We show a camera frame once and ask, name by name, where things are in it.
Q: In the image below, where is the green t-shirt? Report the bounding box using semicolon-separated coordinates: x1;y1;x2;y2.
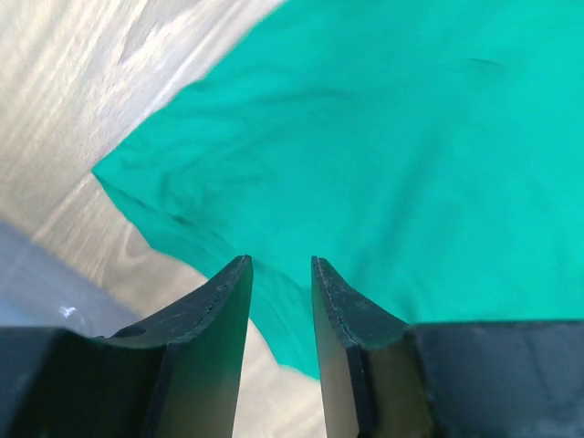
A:
93;1;583;377

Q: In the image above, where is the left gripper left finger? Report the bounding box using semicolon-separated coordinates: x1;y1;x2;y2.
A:
1;255;254;437

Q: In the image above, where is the clear plastic storage bin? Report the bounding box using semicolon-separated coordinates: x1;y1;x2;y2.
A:
1;222;141;337

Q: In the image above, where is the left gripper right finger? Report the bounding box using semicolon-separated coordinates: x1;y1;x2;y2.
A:
311;257;583;437

